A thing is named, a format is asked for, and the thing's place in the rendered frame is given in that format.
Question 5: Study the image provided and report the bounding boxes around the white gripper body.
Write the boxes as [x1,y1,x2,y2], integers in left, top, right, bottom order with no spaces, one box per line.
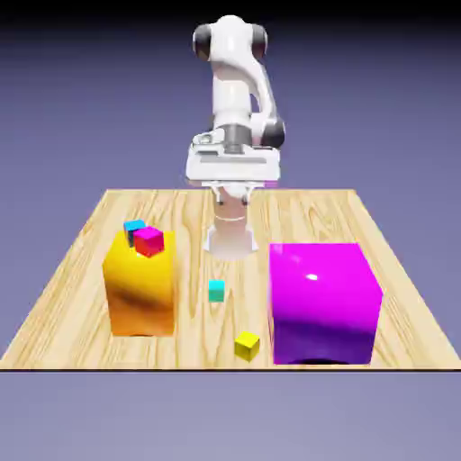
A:
[185,145,282,189]

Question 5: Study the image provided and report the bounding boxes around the small magenta cube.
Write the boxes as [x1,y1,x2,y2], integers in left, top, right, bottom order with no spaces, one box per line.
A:
[132,225,166,259]

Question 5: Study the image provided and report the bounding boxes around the small blue cube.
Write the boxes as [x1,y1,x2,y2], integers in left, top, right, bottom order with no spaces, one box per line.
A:
[122,218,148,249]

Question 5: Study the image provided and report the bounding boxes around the small cyan cube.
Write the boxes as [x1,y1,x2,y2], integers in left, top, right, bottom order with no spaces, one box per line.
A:
[207,279,227,303]

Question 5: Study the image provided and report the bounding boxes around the small yellow cube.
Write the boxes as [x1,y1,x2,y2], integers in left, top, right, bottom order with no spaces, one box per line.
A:
[233,330,261,363]

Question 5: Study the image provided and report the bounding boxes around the large orange box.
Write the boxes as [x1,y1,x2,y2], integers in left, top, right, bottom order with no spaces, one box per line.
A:
[102,229,178,339]

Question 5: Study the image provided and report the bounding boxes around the large magenta box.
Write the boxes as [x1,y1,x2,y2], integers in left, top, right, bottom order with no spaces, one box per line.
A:
[268,242,384,366]

